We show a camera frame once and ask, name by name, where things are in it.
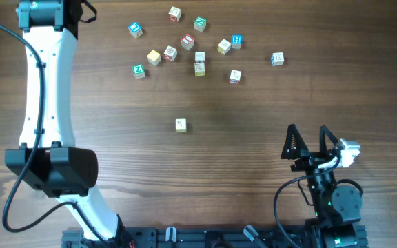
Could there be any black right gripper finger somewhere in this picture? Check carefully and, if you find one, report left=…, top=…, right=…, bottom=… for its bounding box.
left=281, top=124, right=309, bottom=160
left=319, top=125, right=340, bottom=155

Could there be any blue edged K block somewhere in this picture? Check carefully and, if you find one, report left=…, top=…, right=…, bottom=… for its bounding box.
left=271, top=52, right=285, bottom=66

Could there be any green Z wooden block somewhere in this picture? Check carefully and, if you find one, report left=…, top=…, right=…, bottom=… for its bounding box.
left=132, top=64, right=146, bottom=79

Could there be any yellow edged plain block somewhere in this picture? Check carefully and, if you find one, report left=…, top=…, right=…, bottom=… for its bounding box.
left=175, top=118, right=187, bottom=132

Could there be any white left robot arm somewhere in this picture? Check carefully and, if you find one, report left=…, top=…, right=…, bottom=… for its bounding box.
left=5, top=0, right=121, bottom=246

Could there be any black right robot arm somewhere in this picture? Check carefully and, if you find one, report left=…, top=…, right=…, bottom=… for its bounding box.
left=274, top=124, right=368, bottom=247

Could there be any blue letter wooden block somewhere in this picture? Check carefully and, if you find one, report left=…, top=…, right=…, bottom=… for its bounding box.
left=128, top=22, right=143, bottom=39

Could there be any yellow top wooden block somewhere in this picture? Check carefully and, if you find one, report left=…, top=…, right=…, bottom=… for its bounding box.
left=147, top=50, right=161, bottom=66

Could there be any red edged white block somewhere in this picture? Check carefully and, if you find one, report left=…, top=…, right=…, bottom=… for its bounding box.
left=230, top=70, right=242, bottom=84

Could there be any red X wooden block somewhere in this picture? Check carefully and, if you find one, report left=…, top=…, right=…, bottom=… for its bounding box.
left=168, top=6, right=181, bottom=22

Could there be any red edged picture block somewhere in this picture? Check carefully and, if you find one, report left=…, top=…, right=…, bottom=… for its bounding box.
left=163, top=45, right=177, bottom=61

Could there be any red I wooden block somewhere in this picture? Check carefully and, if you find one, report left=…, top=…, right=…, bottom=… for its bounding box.
left=181, top=34, right=194, bottom=50

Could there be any blue H wooden block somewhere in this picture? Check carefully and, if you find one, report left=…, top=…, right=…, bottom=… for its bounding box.
left=231, top=34, right=243, bottom=49

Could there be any yellow edged picture block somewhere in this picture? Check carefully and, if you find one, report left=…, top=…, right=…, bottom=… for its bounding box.
left=217, top=39, right=232, bottom=55

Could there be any yellow edged K block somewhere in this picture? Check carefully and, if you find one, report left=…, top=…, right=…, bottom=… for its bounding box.
left=194, top=62, right=205, bottom=76

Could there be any green N wooden block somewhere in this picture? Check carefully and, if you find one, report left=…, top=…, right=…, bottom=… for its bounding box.
left=194, top=17, right=207, bottom=32

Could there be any plain white wooden block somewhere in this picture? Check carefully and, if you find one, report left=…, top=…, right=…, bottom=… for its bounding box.
left=194, top=51, right=205, bottom=63

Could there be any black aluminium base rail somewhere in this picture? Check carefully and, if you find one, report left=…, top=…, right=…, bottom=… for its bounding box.
left=61, top=225, right=369, bottom=248

